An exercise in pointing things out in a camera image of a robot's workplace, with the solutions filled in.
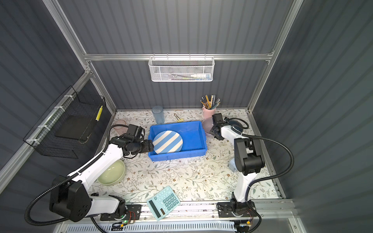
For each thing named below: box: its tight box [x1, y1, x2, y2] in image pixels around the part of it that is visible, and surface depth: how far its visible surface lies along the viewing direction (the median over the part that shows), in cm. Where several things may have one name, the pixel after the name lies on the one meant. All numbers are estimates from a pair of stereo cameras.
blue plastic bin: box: [148, 120, 208, 162], surface depth 100 cm
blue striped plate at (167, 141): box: [152, 130, 184, 155], surface depth 98 cm
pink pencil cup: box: [202, 106, 217, 119], surface depth 111 cm
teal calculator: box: [146, 185, 181, 221], surface depth 77 cm
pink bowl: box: [202, 117, 215, 137], surface depth 108 cm
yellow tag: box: [95, 105, 104, 122], surface depth 84 cm
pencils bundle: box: [200, 94, 221, 110], surface depth 111 cm
